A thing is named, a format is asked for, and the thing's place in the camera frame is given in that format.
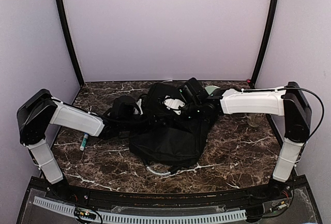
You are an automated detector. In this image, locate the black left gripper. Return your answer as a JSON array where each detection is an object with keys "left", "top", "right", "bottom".
[{"left": 119, "top": 108, "right": 165, "bottom": 133}]

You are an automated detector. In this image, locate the black student bag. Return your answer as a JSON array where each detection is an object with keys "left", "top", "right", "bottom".
[{"left": 129, "top": 83, "right": 215, "bottom": 174}]

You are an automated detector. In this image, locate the green white marker pen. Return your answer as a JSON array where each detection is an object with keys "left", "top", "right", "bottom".
[{"left": 80, "top": 133, "right": 89, "bottom": 151}]

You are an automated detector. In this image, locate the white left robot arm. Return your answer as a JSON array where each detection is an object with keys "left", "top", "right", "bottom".
[{"left": 17, "top": 89, "right": 149, "bottom": 201}]

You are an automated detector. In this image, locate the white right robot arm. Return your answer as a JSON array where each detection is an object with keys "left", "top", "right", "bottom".
[{"left": 175, "top": 78, "right": 317, "bottom": 200}]

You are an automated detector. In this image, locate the pale green ceramic bowl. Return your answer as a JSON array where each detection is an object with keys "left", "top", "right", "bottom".
[{"left": 204, "top": 85, "right": 221, "bottom": 96}]

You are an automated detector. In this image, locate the beige ceramic mug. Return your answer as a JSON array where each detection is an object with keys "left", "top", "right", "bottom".
[{"left": 245, "top": 113, "right": 265, "bottom": 128}]

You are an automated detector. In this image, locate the small circuit board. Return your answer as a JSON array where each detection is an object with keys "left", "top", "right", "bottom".
[{"left": 73, "top": 207, "right": 97, "bottom": 220}]

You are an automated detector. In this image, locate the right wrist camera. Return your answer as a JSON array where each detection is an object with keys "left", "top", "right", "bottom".
[{"left": 157, "top": 95, "right": 186, "bottom": 116}]

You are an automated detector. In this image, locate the white slotted cable duct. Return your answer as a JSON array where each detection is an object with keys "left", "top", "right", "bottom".
[{"left": 33, "top": 197, "right": 247, "bottom": 223}]

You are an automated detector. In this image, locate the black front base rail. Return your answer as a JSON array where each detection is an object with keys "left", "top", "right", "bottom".
[{"left": 20, "top": 175, "right": 314, "bottom": 213}]

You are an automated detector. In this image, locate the left black corner post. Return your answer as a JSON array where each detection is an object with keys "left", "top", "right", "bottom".
[{"left": 55, "top": 0, "right": 85, "bottom": 87}]

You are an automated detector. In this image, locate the black corner post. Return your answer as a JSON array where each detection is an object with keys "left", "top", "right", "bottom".
[
  {"left": 55, "top": 0, "right": 85, "bottom": 87},
  {"left": 250, "top": 0, "right": 278, "bottom": 87}
]

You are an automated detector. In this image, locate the right black corner post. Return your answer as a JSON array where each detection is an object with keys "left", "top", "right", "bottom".
[{"left": 250, "top": 0, "right": 278, "bottom": 87}]

